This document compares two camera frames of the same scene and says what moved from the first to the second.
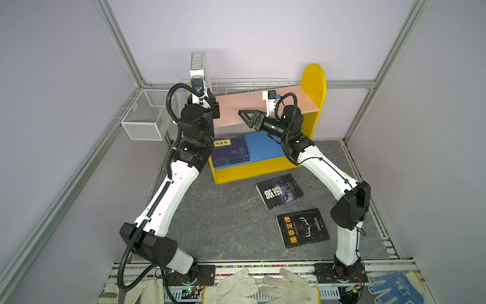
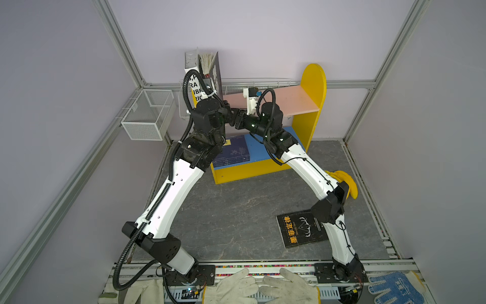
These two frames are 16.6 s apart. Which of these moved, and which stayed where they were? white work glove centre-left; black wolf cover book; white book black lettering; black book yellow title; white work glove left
Moved: white book black lettering; black wolf cover book
Stayed: black book yellow title; white work glove centre-left; white work glove left
